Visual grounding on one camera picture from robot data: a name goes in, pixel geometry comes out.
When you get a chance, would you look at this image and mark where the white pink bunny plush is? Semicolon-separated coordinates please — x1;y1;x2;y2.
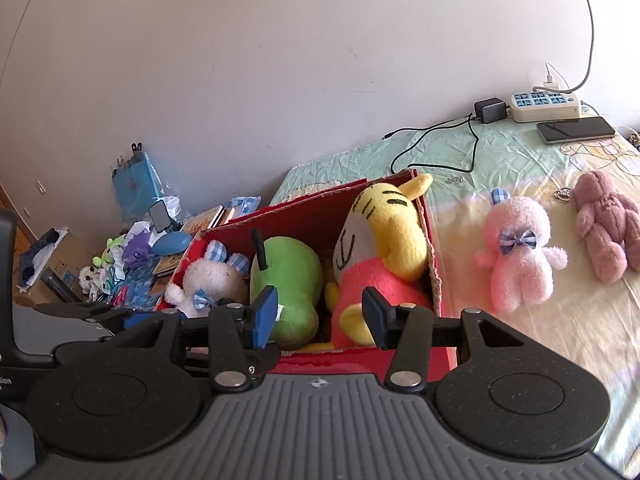
164;240;250;318

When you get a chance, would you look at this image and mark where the green avocado plush toy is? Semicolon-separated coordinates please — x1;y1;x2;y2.
250;229;323;350

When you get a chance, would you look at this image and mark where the yellow tiger plush toy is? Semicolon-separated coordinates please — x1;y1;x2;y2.
302;174;433;352

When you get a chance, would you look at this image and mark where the pink bunny plush blue bow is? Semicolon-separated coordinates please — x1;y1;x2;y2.
474;188;568;312

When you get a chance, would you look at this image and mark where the mauve teddy bear plush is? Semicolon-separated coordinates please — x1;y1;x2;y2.
570;170;639;284

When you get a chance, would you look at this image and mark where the stack of books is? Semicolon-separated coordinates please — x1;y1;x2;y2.
153;205;226;276

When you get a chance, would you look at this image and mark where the blue glasses case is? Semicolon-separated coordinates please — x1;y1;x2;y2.
152;231;192;256

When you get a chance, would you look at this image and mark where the cardboard box on floor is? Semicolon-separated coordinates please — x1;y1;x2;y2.
14;228;92;304

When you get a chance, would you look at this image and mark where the purple plush toy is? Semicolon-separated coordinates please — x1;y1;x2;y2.
122;229;154;269

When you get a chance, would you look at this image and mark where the green alien plush toy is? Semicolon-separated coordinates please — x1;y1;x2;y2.
92;235;125;269

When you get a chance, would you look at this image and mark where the small black phone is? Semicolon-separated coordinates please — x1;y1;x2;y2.
149;200;172;233

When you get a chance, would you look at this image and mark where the blue paper bag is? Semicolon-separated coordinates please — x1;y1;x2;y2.
111;142;164;222

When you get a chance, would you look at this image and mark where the pastel cartoon bed sheet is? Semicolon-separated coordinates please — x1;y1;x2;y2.
269;109;640;476

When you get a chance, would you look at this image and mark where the black power adapter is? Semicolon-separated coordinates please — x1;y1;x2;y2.
473;98;508;124

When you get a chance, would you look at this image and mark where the black smartphone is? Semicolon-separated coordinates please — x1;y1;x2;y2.
537;116;616;144

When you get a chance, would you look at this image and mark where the white blue power strip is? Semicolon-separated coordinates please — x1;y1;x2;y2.
508;91;582;122

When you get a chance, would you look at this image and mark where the white usb charger plug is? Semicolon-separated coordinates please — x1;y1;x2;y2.
544;62;568;91

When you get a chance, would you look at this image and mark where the black charger cable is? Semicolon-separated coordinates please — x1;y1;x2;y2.
380;112;482;175

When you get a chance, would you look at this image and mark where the grey power strip cord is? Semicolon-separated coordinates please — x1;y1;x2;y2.
531;0;597;96

